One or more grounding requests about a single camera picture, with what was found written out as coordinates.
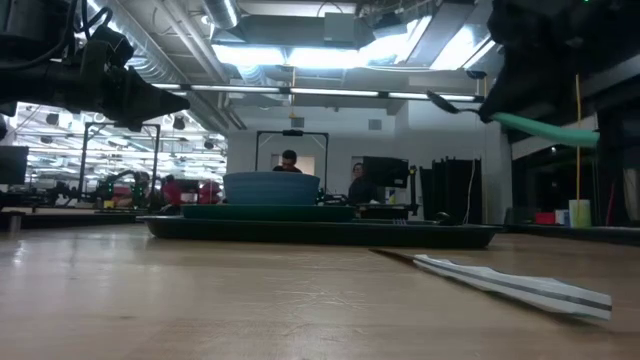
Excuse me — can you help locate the long ceiling tube light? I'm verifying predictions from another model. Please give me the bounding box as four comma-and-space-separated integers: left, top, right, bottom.
149, 82, 485, 104

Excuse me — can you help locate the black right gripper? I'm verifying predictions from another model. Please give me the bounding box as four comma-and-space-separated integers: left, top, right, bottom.
477, 0, 640, 124

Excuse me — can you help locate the blue plastic bowl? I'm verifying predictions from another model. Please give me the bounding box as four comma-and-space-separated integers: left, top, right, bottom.
222, 171, 321, 206

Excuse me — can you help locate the green plastic plate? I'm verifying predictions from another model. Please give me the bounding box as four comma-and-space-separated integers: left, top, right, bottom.
180, 203, 357, 224

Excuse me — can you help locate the black monitor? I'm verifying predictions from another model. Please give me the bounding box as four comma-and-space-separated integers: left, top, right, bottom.
0, 145, 30, 186
360, 155, 411, 189

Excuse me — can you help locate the grey ceiling-mounted box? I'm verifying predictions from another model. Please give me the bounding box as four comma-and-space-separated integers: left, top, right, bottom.
323, 12, 375, 46

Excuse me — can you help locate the person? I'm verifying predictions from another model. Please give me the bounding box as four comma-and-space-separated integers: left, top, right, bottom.
132, 171, 152, 209
347, 162, 380, 205
161, 174, 184, 207
272, 149, 304, 174

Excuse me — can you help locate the pale green paper cup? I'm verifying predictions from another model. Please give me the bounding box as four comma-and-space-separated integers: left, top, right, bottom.
568, 199, 592, 229

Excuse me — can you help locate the metal fork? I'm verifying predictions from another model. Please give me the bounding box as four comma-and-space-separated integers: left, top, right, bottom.
391, 211, 459, 226

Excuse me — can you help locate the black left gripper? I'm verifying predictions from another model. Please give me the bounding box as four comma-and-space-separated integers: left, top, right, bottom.
0, 24, 191, 132

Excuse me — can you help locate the black curtain partition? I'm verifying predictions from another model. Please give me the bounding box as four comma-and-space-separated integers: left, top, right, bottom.
418, 157, 484, 225

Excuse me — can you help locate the spoon with teal handle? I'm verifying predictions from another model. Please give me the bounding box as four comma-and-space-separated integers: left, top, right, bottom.
426, 89, 601, 149

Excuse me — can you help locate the dark green serving tray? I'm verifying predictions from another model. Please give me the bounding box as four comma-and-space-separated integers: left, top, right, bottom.
137, 214, 503, 250

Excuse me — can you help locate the round silver air duct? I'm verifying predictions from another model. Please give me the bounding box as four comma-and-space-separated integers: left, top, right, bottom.
202, 0, 241, 30

